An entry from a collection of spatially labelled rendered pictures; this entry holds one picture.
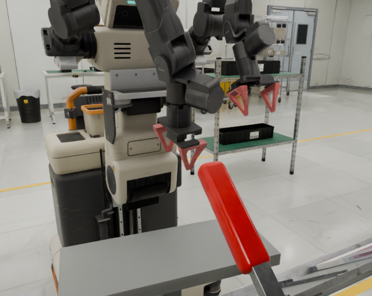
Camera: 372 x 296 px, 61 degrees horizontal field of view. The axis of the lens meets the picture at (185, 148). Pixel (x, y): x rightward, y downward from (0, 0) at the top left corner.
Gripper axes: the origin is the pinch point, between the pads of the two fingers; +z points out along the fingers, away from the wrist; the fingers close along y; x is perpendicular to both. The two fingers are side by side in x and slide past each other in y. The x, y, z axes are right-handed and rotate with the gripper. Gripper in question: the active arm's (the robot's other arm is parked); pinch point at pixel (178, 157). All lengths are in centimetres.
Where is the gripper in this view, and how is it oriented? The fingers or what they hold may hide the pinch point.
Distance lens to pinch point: 77.1
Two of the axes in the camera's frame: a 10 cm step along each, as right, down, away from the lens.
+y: 5.3, 4.2, -7.4
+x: 8.5, -2.3, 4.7
